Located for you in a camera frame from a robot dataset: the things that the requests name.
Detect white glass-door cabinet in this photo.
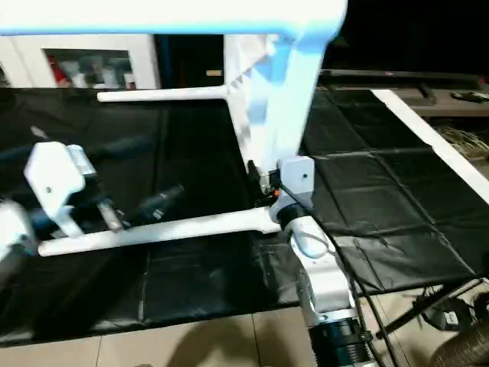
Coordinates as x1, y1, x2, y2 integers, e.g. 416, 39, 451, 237
0, 34, 161, 91

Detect red bottle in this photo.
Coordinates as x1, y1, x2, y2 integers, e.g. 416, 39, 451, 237
50, 57, 68, 87

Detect black floor power adapter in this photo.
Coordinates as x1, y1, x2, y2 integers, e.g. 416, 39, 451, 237
432, 302, 471, 330

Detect black diagonal stand bar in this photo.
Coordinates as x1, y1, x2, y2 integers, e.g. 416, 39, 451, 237
378, 279, 489, 337

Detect dark long rail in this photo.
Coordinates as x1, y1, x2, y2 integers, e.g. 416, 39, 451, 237
317, 69, 489, 86

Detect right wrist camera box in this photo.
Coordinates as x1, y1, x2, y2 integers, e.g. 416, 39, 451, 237
275, 156, 316, 209

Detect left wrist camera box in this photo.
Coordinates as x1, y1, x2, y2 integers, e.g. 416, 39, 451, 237
23, 141, 99, 239

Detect white plastic table leg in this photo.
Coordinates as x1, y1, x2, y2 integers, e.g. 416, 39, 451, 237
96, 86, 232, 104
0, 0, 306, 37
37, 208, 283, 258

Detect black work mat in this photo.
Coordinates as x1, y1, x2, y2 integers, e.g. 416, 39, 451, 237
0, 86, 478, 345

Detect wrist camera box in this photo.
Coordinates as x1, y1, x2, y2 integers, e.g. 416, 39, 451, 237
275, 156, 316, 209
23, 141, 99, 239

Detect white plastic table top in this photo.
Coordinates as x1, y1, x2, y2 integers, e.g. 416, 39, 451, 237
223, 0, 348, 230

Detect thin tangled floor wires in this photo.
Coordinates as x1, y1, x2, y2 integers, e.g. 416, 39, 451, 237
439, 124, 489, 163

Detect white flat strip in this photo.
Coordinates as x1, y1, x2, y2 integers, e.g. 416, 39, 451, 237
371, 88, 489, 203

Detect grey ribbed hose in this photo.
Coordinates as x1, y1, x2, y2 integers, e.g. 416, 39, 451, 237
429, 317, 489, 367

